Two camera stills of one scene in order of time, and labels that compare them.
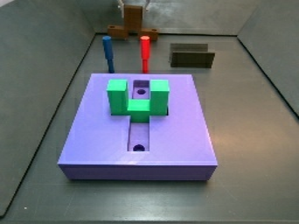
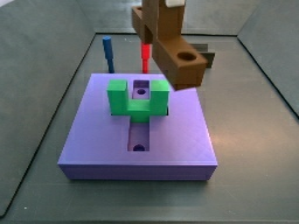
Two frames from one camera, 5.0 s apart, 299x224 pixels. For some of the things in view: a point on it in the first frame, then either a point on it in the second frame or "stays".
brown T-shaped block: [131, 31] -> [176, 58]
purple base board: [107, 148] stays
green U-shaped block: [138, 108] stays
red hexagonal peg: [144, 52] stays
